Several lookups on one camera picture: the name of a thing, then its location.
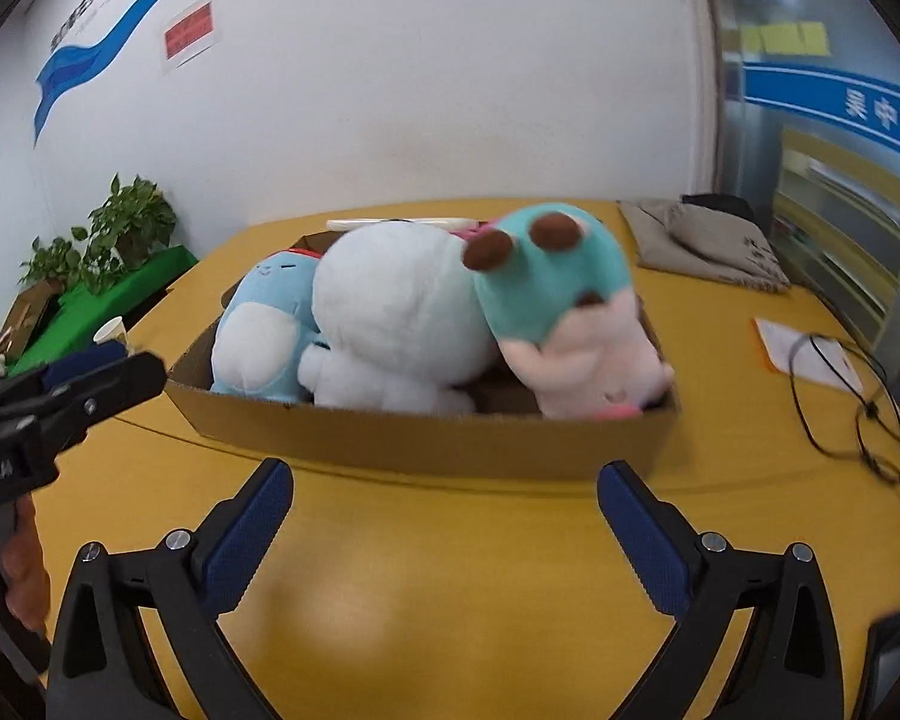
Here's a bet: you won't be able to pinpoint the cardboard box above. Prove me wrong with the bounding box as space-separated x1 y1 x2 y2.
165 221 682 481

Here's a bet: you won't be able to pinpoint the glass door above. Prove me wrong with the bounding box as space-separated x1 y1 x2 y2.
696 0 900 361

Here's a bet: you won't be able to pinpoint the black cloth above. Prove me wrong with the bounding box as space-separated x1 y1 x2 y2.
681 193 770 230

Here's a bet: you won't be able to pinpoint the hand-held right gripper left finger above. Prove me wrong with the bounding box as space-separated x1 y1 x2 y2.
49 457 295 720

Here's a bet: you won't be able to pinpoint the dark device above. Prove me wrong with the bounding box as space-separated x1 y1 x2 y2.
865 610 900 720

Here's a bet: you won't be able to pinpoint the blue band door sign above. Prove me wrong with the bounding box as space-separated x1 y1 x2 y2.
742 60 900 167

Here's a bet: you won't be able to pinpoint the green cloth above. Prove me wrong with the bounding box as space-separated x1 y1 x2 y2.
6 245 200 377

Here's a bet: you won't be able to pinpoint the blue wall stripe decal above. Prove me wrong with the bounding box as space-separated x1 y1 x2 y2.
33 0 286 148

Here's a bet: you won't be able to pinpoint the beige printed cloth bag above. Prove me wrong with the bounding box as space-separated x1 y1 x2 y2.
618 197 793 294

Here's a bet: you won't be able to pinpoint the paper cup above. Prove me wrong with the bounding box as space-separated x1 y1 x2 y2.
91 315 131 350

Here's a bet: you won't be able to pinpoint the small green potted plant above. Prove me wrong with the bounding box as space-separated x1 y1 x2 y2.
18 236 85 293

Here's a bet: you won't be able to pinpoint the red wall notice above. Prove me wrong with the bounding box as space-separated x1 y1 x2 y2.
157 0 222 76

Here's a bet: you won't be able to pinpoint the black cable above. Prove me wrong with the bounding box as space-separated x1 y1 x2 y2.
787 331 900 595

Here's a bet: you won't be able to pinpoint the white paper with orange edge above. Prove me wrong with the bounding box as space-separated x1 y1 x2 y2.
753 317 868 395

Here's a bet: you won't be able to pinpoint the person's left hand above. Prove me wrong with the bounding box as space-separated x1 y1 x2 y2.
0 499 52 637

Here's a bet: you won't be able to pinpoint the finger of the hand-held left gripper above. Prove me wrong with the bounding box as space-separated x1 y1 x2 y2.
39 342 127 389
41 351 168 442

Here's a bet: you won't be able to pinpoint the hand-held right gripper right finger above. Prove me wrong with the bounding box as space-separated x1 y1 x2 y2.
597 460 846 720

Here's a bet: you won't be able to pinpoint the white plush toy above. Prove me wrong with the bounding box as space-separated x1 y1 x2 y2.
297 221 500 415

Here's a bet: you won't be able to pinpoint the light blue plush toy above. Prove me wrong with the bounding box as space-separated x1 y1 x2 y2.
210 253 323 401

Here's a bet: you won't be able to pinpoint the teal and pink plush toy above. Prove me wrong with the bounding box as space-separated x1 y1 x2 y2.
461 201 676 422

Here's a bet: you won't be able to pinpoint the yellow sticky notes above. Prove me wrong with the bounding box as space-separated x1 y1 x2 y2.
740 21 829 58

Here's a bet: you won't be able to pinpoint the brown cardboard carton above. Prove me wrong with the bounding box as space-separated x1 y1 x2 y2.
3 288 62 355

